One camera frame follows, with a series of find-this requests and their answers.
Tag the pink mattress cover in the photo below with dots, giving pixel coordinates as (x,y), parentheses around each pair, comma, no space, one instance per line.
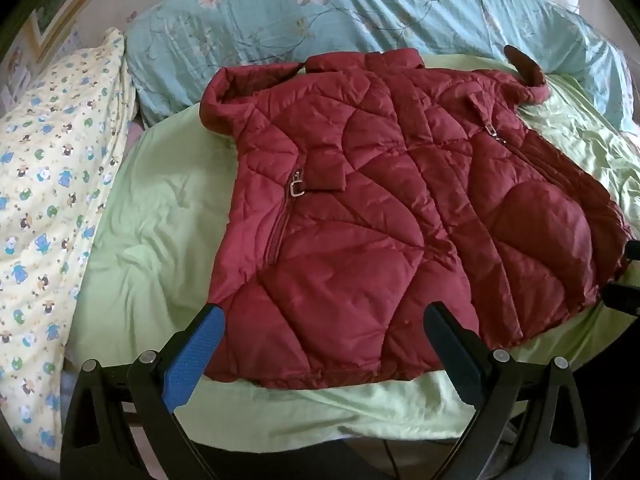
(134,132)

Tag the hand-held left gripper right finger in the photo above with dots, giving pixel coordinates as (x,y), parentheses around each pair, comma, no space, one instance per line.
(450,345)

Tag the framed wall picture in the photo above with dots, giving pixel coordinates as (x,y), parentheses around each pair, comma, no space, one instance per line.
(60,10)

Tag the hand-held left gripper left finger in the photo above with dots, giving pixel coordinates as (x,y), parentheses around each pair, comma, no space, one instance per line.
(196,352)

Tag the light green bed sheet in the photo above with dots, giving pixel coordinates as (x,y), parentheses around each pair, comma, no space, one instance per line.
(160,240)

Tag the red quilted puffer jacket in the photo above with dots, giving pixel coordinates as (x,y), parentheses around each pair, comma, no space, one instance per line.
(380,210)

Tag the blue floral pillow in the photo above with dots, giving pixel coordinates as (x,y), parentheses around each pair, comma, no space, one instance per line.
(350,15)

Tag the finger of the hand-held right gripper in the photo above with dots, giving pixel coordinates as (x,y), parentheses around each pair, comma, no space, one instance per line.
(624,297)

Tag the yellow cartoon print pillow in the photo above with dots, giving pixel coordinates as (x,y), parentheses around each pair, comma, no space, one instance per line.
(50,185)

